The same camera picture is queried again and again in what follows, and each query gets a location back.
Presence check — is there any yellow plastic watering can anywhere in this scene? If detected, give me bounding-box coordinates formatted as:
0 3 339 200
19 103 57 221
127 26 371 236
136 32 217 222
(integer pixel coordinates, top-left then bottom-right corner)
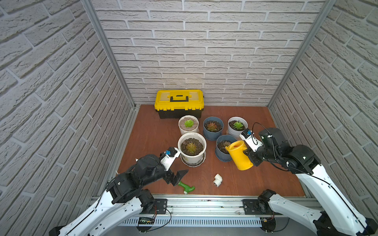
225 140 254 171

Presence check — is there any large white round pot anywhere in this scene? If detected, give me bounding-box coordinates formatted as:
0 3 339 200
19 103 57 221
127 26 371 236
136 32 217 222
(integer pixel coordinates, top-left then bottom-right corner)
178 132 207 167

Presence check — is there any blue pot front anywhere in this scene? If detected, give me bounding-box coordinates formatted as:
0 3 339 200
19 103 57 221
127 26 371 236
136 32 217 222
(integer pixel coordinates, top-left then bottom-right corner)
215 135 237 162

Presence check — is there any blue pot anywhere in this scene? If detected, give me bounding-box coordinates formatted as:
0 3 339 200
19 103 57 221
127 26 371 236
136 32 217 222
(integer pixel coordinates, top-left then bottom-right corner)
215 135 237 162
203 117 224 141

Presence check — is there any small white faceted pot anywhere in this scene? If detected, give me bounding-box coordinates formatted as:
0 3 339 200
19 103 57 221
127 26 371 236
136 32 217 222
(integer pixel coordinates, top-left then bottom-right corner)
178 115 199 135

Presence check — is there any blue pot back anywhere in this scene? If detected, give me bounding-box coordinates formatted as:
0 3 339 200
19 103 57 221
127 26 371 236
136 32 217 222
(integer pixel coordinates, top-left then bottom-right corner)
203 117 224 141

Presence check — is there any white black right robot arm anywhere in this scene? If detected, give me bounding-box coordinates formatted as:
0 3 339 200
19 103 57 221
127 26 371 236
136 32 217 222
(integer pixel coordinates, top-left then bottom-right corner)
240 128 378 236

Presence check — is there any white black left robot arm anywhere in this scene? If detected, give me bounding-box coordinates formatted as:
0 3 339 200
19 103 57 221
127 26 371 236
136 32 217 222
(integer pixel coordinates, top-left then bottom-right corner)
49 147 188 236

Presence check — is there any white PVC elbow fitting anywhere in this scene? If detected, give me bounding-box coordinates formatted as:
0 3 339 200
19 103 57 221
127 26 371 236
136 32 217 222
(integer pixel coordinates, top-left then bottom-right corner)
213 174 223 187

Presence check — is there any green spray nozzle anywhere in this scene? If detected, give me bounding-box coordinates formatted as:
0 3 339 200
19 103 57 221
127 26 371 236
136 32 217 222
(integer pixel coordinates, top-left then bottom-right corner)
178 182 195 194

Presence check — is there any yellow black plastic toolbox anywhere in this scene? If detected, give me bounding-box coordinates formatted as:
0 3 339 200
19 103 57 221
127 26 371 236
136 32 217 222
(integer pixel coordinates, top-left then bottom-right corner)
154 89 205 119

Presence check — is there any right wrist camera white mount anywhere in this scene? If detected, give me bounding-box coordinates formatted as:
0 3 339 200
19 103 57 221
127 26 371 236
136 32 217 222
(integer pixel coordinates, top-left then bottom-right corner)
240 128 263 152

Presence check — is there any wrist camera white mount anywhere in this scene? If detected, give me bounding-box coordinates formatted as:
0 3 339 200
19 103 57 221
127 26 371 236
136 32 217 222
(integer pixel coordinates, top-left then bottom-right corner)
240 128 263 152
160 147 181 171

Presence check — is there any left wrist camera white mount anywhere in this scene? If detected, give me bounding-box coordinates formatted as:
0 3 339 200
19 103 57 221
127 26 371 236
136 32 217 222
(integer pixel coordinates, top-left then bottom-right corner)
160 147 181 171

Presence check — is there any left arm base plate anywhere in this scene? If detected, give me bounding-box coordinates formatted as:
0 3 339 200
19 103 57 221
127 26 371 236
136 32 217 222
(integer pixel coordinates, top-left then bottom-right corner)
141 198 167 215

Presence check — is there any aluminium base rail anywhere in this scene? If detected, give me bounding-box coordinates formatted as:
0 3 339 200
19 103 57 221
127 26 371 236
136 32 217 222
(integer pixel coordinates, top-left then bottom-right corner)
120 194 289 231

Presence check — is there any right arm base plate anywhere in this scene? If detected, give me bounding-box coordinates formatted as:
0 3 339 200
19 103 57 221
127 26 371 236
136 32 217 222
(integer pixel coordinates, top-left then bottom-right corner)
242 199 273 215

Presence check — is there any aluminium frame corner post right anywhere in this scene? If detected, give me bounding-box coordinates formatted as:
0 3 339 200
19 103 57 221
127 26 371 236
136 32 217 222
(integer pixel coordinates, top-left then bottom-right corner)
267 0 336 109

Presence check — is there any aluminium frame corner post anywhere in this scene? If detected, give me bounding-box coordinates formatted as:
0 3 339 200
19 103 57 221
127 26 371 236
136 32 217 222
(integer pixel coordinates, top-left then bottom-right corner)
267 0 336 109
82 0 136 110

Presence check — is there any aluminium frame corner post left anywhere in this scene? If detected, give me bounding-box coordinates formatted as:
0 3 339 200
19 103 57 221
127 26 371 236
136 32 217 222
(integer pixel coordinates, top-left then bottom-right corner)
82 0 136 110

